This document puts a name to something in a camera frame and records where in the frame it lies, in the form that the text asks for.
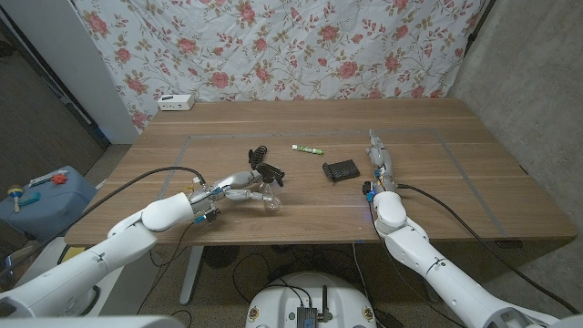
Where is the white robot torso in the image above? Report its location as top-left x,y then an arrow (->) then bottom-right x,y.
245,272 -> 378,328

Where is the white pillar panel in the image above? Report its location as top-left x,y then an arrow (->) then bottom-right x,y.
0,0 -> 140,146

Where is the teal toy piece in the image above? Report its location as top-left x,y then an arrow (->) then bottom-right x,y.
17,191 -> 42,207

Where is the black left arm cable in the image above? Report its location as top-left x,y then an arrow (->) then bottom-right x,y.
0,166 -> 209,279

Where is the grey module with antenna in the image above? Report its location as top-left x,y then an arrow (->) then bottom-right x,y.
297,285 -> 333,328

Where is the white power strip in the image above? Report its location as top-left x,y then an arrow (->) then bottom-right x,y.
157,93 -> 196,112

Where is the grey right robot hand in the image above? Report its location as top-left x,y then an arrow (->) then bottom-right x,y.
364,129 -> 402,194

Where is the black hair claw clip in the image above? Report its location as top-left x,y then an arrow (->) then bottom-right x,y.
247,145 -> 269,170

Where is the clear dispenser bottle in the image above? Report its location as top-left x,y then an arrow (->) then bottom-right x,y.
260,179 -> 282,213

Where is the green dry erase marker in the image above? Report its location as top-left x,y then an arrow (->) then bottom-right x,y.
291,144 -> 325,156

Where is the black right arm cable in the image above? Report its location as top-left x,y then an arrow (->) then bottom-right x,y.
395,183 -> 582,315

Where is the yellow black floor mat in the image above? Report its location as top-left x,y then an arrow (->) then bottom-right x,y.
57,244 -> 88,266

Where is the blue storage box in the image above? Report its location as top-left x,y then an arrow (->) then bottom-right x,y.
0,165 -> 97,242

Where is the black backdrop stand pole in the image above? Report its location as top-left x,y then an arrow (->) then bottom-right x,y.
463,0 -> 497,58

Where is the wooden maraca toy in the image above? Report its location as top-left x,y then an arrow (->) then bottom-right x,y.
6,184 -> 25,214

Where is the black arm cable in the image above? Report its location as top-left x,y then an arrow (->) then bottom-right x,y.
395,183 -> 582,315
0,166 -> 209,279

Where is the floral backdrop cloth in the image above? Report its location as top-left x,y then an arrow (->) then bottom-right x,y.
72,0 -> 486,131

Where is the white table leg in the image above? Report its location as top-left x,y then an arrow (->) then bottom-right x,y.
179,245 -> 205,306

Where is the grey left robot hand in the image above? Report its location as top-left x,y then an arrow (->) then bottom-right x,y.
189,169 -> 275,224

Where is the black pump cap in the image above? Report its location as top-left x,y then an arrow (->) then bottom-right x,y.
254,161 -> 286,188

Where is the black floor cable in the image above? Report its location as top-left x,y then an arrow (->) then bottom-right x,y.
230,252 -> 277,305
352,243 -> 382,318

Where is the black card holder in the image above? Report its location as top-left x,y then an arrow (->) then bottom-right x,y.
322,159 -> 361,184

